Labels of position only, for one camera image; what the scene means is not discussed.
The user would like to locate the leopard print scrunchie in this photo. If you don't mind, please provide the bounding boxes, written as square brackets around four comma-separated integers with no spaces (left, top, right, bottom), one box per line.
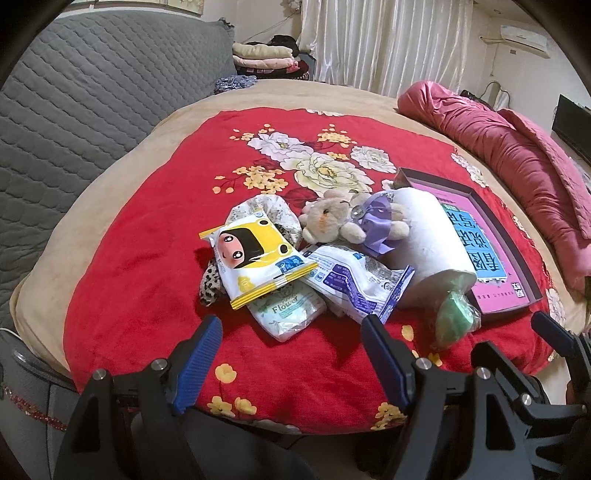
[198,258,228,307]

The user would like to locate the green bag roll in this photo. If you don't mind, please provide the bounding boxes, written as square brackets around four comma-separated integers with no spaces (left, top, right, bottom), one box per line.
[433,291,481,349]

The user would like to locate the blue white wipes pack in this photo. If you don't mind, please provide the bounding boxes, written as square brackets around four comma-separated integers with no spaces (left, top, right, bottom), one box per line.
[303,244,415,324]

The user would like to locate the green flower tissue pack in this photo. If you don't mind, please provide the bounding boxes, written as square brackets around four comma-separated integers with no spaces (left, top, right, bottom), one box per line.
[246,281,327,342]

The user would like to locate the white toilet paper roll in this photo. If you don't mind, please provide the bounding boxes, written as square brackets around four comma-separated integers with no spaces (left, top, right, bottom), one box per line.
[384,187,477,308]

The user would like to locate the beige teddy with purple bow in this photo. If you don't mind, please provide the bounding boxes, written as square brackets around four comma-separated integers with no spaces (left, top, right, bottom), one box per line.
[298,188,410,258]

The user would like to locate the white floral scrunchie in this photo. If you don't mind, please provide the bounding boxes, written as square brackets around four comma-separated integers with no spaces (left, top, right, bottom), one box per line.
[225,194,303,248]

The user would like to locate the dark tray with pink book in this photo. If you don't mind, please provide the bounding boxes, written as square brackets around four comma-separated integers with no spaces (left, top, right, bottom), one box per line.
[394,168,542,321]

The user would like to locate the red floral blanket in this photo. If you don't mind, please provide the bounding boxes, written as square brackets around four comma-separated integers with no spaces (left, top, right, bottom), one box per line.
[62,106,555,435]

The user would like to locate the pink rolled duvet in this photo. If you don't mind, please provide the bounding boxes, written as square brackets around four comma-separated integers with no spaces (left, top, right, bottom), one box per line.
[398,81,590,293]

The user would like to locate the beige bed cover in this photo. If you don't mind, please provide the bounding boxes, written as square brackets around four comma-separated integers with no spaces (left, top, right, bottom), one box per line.
[8,79,588,379]

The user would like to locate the blue patterned cloth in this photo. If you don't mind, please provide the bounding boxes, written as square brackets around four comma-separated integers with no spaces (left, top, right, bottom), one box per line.
[213,75,257,95]

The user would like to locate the grey quilted headboard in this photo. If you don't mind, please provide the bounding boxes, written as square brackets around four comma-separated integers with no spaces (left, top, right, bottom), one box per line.
[1,9,235,301]

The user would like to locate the white air conditioner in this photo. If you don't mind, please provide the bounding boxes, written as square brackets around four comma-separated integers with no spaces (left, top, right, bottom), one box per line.
[480,24,550,59]

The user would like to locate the stack of folded clothes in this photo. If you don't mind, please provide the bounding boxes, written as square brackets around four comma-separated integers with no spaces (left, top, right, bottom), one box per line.
[232,35,311,80]

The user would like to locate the white curtain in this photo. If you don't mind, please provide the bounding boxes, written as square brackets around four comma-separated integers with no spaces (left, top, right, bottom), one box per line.
[298,0,474,97]

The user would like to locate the black wall television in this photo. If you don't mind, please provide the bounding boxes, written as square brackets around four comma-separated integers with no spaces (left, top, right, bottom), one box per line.
[552,95,591,164]

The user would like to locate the wall painting panels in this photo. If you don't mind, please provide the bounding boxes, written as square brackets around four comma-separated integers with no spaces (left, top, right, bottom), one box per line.
[71,0,204,16]

